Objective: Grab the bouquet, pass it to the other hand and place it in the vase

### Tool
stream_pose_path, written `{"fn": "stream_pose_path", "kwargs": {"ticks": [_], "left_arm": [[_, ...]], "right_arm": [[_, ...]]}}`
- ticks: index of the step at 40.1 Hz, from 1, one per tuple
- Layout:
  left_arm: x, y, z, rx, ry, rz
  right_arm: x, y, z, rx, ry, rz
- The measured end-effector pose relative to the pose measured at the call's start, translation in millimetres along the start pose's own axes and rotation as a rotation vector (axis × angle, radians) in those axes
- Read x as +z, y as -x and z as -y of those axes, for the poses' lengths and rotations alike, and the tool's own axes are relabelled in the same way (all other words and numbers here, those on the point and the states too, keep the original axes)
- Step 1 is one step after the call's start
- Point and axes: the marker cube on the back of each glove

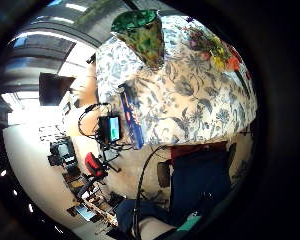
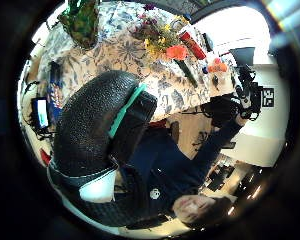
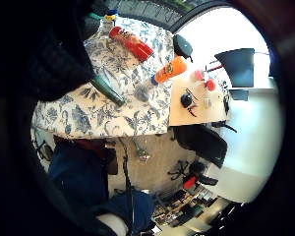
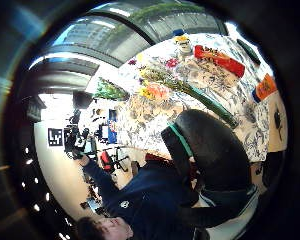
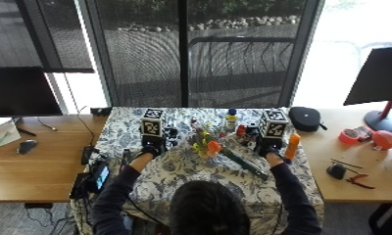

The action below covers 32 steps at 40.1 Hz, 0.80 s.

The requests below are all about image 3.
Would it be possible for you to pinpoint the red tube can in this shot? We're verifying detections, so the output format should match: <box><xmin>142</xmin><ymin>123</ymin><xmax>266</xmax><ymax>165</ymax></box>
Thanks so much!
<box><xmin>108</xmin><ymin>26</ymin><xmax>154</xmax><ymax>63</ymax></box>

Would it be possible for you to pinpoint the black monitor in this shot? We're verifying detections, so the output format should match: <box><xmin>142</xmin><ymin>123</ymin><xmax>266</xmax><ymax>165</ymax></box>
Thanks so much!
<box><xmin>213</xmin><ymin>47</ymin><xmax>257</xmax><ymax>89</ymax></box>

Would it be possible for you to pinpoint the shelf of mixed items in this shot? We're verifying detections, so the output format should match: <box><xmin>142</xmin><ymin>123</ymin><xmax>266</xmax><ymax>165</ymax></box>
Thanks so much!
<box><xmin>151</xmin><ymin>186</ymin><xmax>218</xmax><ymax>229</ymax></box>

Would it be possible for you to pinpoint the clear bottle with yellow cap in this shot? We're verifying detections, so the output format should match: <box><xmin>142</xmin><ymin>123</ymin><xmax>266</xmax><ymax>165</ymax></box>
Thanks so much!
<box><xmin>99</xmin><ymin>9</ymin><xmax>120</xmax><ymax>36</ymax></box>

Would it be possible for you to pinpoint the black office chair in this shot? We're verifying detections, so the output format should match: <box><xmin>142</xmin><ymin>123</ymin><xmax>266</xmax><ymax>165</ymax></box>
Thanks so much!
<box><xmin>171</xmin><ymin>124</ymin><xmax>229</xmax><ymax>169</ymax></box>

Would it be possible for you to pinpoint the black oval device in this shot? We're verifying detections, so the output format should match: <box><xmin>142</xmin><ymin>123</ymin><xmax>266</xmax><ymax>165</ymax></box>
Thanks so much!
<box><xmin>172</xmin><ymin>33</ymin><xmax>195</xmax><ymax>63</ymax></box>

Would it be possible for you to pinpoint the red tool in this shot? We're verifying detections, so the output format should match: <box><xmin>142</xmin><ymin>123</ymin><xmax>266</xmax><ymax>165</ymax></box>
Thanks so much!
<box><xmin>182</xmin><ymin>175</ymin><xmax>199</xmax><ymax>190</ymax></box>

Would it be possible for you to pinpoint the black hanging cable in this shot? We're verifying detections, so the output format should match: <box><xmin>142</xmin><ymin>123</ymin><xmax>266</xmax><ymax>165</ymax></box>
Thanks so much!
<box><xmin>120</xmin><ymin>139</ymin><xmax>136</xmax><ymax>236</ymax></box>

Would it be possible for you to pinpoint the blue floral tablecloth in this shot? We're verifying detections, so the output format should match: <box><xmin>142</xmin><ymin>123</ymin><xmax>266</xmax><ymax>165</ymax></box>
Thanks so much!
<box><xmin>30</xmin><ymin>14</ymin><xmax>175</xmax><ymax>140</ymax></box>

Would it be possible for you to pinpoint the red capped item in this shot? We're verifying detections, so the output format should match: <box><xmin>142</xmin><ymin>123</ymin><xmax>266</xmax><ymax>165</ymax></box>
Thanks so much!
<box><xmin>194</xmin><ymin>69</ymin><xmax>206</xmax><ymax>82</ymax></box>
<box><xmin>205</xmin><ymin>78</ymin><xmax>217</xmax><ymax>92</ymax></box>

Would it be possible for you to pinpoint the beige side table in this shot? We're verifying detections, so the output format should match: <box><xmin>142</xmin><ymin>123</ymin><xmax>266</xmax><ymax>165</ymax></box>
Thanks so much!
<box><xmin>168</xmin><ymin>69</ymin><xmax>231</xmax><ymax>128</ymax></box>

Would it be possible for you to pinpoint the the person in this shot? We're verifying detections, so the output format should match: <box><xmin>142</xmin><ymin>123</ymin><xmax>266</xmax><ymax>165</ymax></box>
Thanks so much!
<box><xmin>35</xmin><ymin>135</ymin><xmax>156</xmax><ymax>236</ymax></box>

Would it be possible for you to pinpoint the black round device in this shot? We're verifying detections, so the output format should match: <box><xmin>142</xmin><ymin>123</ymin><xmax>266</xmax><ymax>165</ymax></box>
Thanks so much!
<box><xmin>180</xmin><ymin>92</ymin><xmax>194</xmax><ymax>109</ymax></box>

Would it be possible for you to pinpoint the green bottle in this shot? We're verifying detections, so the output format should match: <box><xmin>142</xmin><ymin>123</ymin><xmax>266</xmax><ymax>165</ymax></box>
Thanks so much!
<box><xmin>90</xmin><ymin>75</ymin><xmax>126</xmax><ymax>107</ymax></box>

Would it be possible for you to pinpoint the small dark box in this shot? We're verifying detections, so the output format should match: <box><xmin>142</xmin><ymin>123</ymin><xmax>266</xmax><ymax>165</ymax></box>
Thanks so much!
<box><xmin>228</xmin><ymin>88</ymin><xmax>251</xmax><ymax>102</ymax></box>

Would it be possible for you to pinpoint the orange bottle with blue cap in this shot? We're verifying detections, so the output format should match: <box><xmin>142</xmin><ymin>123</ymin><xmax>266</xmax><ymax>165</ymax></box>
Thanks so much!
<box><xmin>150</xmin><ymin>55</ymin><xmax>189</xmax><ymax>87</ymax></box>

